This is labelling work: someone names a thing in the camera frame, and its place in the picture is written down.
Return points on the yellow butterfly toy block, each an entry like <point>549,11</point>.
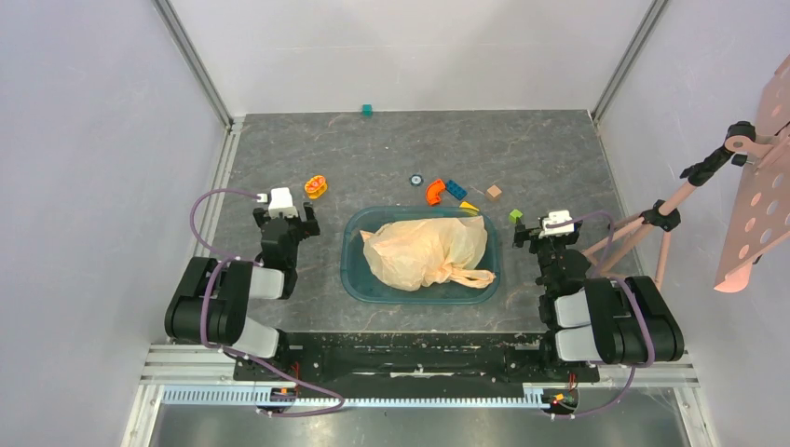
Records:
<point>316,187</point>

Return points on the orange plastic bag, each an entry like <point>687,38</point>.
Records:
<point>409,255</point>

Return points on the black base frame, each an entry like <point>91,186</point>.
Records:
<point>323,357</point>

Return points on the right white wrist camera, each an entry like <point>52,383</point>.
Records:
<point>562,224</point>

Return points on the aluminium rail frame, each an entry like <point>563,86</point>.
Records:
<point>194,375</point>

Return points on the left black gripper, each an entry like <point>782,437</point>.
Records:
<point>307,227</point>

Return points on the pink tripod stand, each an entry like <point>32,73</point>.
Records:
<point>625,235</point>

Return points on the orange curved toy piece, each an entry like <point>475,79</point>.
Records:
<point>434,192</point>

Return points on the teal transparent plastic tub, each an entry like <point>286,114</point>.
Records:
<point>360,283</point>

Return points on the yellow wedge block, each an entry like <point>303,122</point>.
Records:
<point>468,207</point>

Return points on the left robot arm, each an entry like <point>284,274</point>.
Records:
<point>212,299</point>

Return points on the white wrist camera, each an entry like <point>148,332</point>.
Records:
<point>562,224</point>
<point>277,204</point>

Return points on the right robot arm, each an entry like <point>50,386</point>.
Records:
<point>596,319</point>

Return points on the blue lego brick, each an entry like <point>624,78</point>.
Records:
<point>456,190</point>

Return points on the green cube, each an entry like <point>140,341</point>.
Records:
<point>515,216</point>

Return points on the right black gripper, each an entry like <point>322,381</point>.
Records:
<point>549,240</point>

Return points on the brown wooden cube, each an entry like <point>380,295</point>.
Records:
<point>493,193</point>

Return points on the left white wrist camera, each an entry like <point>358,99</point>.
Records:
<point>277,204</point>

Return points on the pink perforated panel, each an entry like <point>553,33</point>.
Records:
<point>760,216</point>

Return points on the round black white disc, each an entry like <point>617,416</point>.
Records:
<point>416,180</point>

